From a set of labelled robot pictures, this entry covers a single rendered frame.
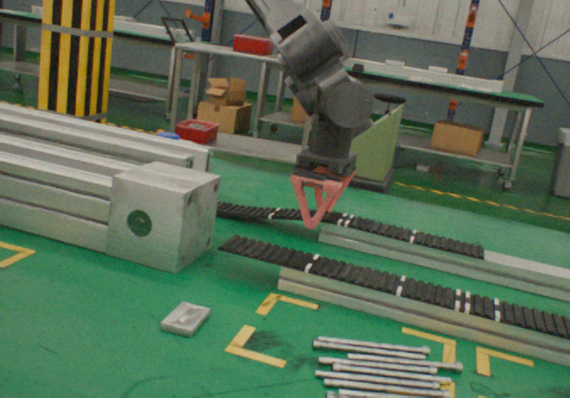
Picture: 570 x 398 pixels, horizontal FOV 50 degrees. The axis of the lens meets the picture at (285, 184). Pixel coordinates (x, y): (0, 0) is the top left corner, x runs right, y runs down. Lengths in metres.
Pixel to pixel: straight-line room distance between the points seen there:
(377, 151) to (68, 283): 0.79
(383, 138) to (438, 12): 7.15
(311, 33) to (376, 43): 7.62
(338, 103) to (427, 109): 7.65
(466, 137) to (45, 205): 5.04
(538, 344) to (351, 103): 0.33
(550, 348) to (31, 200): 0.59
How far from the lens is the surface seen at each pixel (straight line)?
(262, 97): 5.68
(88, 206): 0.73
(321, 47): 0.81
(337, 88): 0.74
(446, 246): 0.85
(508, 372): 0.64
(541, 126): 8.45
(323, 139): 0.83
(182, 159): 0.88
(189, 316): 0.60
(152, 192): 0.69
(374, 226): 0.87
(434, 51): 8.35
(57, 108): 4.23
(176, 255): 0.69
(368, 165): 1.30
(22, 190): 0.78
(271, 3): 0.90
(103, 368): 0.53
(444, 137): 5.65
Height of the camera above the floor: 1.06
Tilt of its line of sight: 14 degrees down
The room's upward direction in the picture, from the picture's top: 9 degrees clockwise
